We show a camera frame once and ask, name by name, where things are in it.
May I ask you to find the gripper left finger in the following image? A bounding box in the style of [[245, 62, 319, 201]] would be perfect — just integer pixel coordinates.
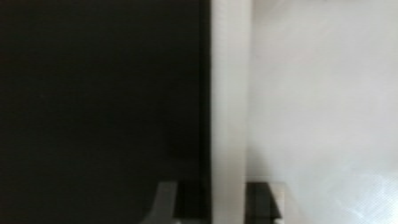
[[143, 181, 209, 224]]

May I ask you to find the white square table top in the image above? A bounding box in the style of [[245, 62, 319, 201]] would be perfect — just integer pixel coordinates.
[[211, 0, 398, 224]]

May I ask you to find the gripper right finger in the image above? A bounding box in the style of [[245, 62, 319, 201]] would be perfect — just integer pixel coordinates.
[[245, 182, 282, 224]]

